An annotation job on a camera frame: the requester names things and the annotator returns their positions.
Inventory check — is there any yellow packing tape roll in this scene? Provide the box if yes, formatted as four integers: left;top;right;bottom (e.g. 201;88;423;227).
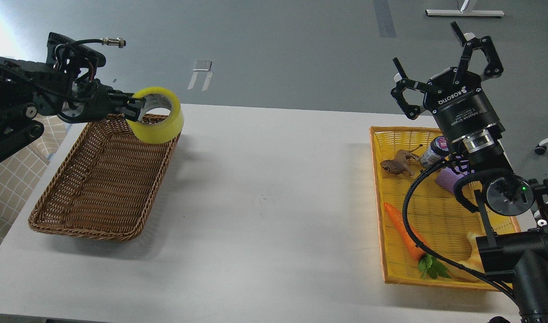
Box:
127;87;185;144

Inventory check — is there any brown toy frog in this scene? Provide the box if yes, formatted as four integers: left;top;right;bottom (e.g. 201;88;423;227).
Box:
380;144;423;176

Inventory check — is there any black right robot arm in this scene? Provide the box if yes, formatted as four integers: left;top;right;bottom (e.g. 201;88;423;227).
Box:
391;21;548;323

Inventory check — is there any office chair caster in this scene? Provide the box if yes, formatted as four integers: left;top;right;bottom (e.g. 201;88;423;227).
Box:
534;137;548;155

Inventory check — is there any toy croissant bread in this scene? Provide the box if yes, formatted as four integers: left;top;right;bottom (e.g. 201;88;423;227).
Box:
447;231;484;282

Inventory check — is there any beige checkered cloth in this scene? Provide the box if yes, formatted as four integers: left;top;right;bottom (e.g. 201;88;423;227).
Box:
0;116;69;244

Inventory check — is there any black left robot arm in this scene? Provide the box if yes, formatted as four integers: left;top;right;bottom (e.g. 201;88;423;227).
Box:
0;32;146;163

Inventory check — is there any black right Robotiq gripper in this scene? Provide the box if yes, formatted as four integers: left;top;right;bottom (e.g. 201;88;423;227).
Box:
390;21;506;145

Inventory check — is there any yellow plastic basket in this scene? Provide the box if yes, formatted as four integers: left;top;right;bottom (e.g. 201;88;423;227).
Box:
369;126;495;292

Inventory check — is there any orange toy carrot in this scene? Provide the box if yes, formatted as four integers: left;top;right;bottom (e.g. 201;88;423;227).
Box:
383;202;451;279

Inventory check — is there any brown wicker basket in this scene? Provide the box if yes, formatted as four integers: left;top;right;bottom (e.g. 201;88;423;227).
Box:
28;115;179;241

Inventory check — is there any white table leg base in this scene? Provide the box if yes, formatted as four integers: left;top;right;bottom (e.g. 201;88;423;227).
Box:
425;0;505;18

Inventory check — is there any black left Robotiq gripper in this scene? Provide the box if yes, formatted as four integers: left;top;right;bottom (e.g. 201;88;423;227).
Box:
74;80;146;122

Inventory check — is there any purple foam block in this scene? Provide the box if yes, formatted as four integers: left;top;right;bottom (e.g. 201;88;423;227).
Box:
434;167;469;195

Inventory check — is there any small dark lidded jar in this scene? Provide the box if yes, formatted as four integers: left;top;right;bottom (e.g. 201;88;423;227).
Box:
419;136;450;168

